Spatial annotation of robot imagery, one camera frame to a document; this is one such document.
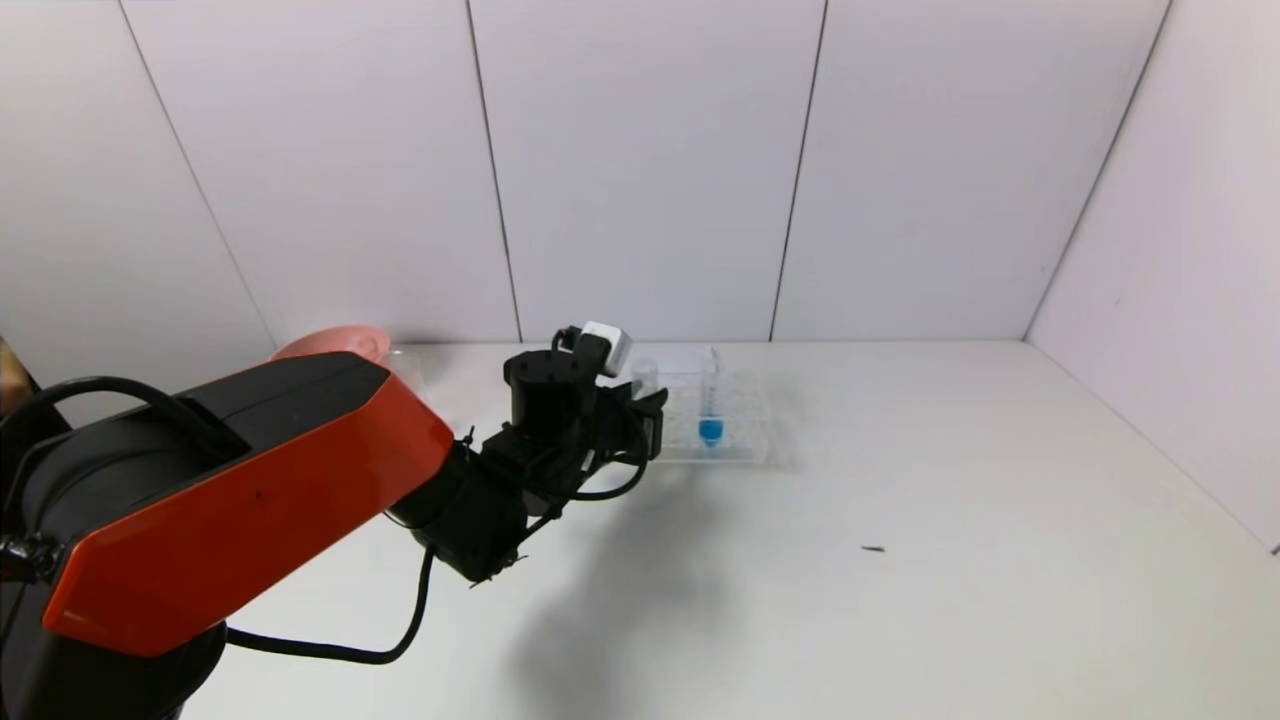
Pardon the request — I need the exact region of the test tube with blue pigment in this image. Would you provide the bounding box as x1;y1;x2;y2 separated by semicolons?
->
699;358;728;448

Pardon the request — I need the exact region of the clear plastic test tube rack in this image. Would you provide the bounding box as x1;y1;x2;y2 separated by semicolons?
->
650;370;778;469

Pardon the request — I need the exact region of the clear glass beaker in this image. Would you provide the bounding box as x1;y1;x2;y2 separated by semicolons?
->
380;348;442;413

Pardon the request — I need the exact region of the white paper sheet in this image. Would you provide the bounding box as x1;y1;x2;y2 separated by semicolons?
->
622;345;719;389

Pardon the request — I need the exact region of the pink bowl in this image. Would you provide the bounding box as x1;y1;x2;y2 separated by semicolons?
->
272;324;392;363

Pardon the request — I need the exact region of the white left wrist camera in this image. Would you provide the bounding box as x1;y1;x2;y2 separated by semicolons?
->
553;320;634;379

